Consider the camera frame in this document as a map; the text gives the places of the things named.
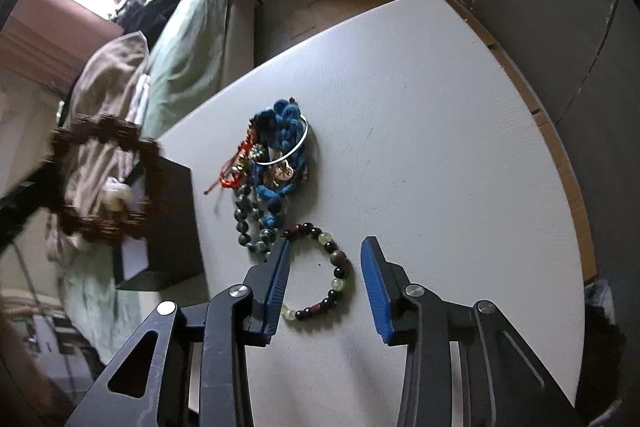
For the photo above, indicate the black jewelry box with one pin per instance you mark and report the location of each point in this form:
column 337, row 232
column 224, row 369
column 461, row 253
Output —
column 172, row 217

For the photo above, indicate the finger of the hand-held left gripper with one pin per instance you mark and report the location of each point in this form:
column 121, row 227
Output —
column 25, row 202

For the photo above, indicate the beige blanket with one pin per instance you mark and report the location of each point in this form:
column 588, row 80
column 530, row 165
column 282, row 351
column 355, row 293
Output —
column 110, row 72

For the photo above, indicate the black furry object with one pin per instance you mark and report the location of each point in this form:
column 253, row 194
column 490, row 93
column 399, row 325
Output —
column 605, row 347

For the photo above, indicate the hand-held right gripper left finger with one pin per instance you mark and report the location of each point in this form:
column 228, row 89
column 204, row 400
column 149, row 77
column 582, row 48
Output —
column 279, row 289

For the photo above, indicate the green bed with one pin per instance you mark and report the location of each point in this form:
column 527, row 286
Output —
column 190, row 42

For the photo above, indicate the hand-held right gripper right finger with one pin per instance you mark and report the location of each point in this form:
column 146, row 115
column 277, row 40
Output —
column 375, row 294

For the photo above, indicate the thin silver bangle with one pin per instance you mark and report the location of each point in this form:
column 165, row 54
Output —
column 301, row 142

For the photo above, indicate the gold pendant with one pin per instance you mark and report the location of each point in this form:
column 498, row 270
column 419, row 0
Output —
column 280, row 174

